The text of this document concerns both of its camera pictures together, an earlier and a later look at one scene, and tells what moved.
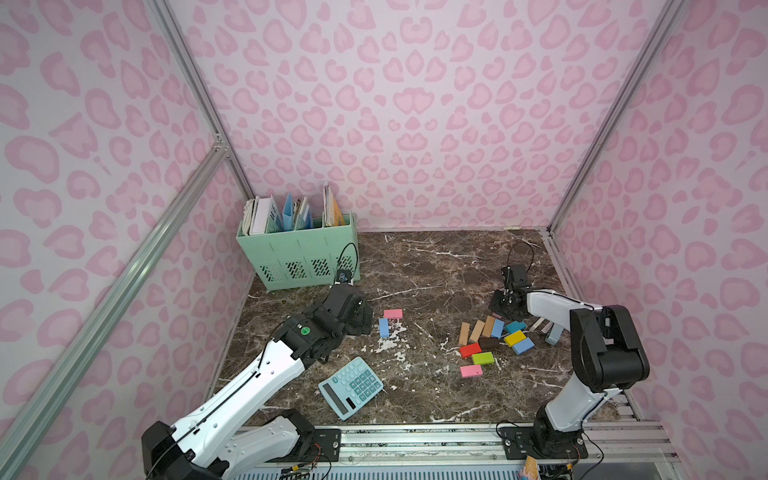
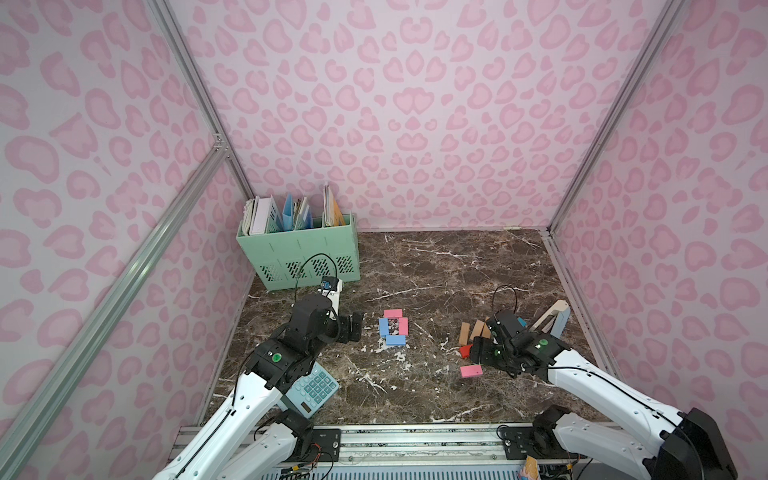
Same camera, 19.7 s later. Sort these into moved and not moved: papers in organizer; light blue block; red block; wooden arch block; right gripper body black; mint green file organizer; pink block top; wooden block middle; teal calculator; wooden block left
Moved: light blue block; right gripper body black; teal calculator
Not moved: wooden block middle; wooden arch block; pink block top; red block; mint green file organizer; wooden block left; papers in organizer
